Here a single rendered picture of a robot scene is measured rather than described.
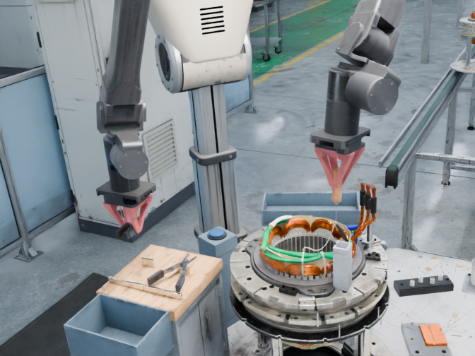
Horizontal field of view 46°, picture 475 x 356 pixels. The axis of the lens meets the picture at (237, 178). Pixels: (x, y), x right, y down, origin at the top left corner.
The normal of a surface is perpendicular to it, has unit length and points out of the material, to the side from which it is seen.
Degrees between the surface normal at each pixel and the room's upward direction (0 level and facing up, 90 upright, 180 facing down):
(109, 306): 90
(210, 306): 90
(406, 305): 0
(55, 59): 90
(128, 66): 116
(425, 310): 0
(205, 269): 0
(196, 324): 90
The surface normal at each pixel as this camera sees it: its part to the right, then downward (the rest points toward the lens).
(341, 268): -0.45, 0.39
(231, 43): 0.41, 0.34
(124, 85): 0.35, 0.72
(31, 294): -0.07, -0.91
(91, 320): 0.90, 0.11
